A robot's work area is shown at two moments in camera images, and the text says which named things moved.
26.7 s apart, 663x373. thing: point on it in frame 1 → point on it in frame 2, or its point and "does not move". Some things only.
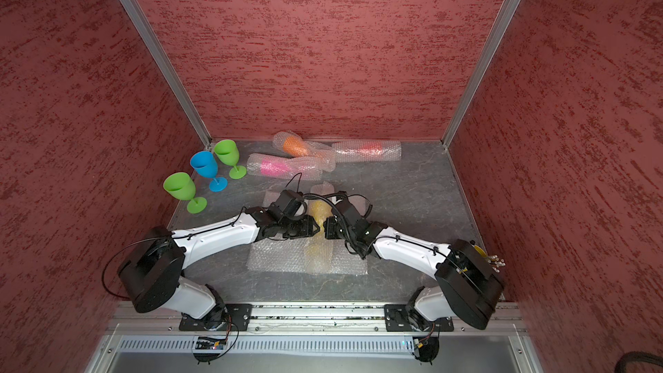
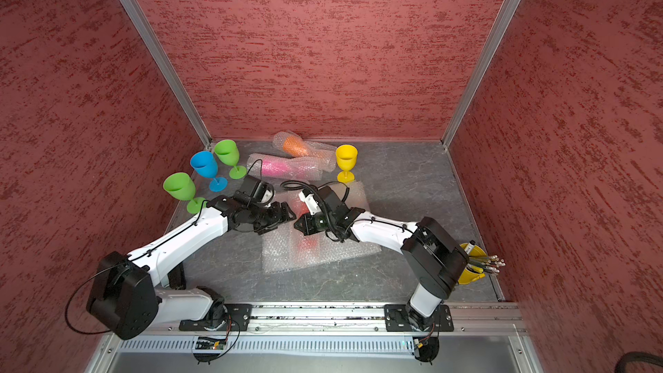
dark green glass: x=228 y=152 does not move
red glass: x=367 y=150 → x=307 y=249
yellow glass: x=319 y=249 → x=346 y=158
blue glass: x=205 y=163 does not move
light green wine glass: x=181 y=186 does not move
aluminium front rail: x=315 y=319 does not move
